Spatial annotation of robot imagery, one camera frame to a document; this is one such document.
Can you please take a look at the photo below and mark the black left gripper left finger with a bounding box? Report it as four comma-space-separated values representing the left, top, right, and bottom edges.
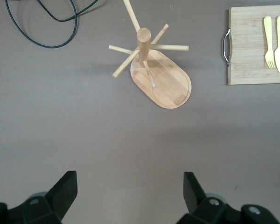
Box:
0, 171, 78, 224

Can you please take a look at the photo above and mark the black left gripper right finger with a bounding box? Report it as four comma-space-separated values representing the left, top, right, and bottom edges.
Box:
177, 172, 278, 224

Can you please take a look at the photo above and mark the brown table cover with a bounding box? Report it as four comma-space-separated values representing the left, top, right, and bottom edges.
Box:
0, 0, 280, 224

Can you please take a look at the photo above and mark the wooden mug tree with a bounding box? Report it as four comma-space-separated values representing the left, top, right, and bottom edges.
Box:
108, 0, 192, 109

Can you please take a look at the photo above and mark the wooden cutting board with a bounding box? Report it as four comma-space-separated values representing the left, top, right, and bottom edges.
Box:
225, 6, 280, 85

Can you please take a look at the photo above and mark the yellow plastic fork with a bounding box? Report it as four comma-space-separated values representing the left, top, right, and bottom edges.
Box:
263, 15, 276, 69

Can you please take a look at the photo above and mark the black looped cable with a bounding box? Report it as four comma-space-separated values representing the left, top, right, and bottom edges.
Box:
5, 0, 78, 49
36, 0, 100, 23

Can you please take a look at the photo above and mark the metal cutting board handle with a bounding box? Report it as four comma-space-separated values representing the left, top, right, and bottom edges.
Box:
222, 28, 232, 68

